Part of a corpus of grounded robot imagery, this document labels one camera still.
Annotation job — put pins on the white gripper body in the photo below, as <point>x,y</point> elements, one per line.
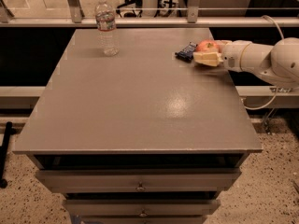
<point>232,55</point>

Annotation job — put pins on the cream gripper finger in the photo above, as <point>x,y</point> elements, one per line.
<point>222,43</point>
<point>208,58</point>

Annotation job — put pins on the red apple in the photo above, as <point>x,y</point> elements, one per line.
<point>207,46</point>

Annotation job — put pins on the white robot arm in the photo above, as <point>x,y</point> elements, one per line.
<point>277,65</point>

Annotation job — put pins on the blue rxbar wrapper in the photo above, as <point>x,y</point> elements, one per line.
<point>186,54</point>

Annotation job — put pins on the clear plastic water bottle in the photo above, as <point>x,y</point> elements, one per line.
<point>106,24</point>

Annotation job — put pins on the grey top drawer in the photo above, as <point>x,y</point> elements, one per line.
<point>140,181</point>

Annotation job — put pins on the grey drawer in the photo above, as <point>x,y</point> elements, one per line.
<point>140,181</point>
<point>128,220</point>
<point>141,208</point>

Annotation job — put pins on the grey bottom drawer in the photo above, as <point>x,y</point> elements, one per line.
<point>128,220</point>

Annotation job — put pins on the black pole with wheel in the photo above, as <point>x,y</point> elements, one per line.
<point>3,153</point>

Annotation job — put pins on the metal railing frame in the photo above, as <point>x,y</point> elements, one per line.
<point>177,13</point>

